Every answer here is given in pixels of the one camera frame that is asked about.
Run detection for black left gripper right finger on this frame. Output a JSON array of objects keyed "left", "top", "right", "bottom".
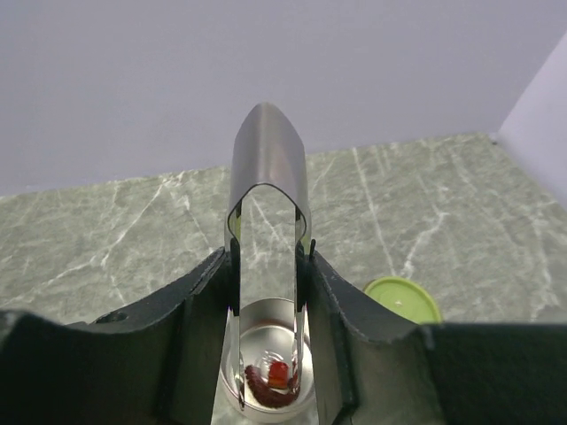
[{"left": 307, "top": 255, "right": 566, "bottom": 424}]

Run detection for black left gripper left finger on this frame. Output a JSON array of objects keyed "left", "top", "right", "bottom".
[{"left": 1, "top": 250, "right": 228, "bottom": 424}]

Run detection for red food piece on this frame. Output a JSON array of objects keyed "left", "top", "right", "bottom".
[{"left": 268, "top": 360, "right": 290, "bottom": 390}]

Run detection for stainless steel tongs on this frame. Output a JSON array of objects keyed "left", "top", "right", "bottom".
[{"left": 224, "top": 103, "right": 312, "bottom": 410}]

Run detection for beige round lunch box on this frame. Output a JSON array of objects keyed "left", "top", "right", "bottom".
[{"left": 220, "top": 297, "right": 315, "bottom": 424}]

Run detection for dark brown food piece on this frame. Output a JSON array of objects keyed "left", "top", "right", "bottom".
[{"left": 245, "top": 365, "right": 299, "bottom": 408}]

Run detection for green round lid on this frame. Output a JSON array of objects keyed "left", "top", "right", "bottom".
[{"left": 362, "top": 276, "right": 443, "bottom": 324}]

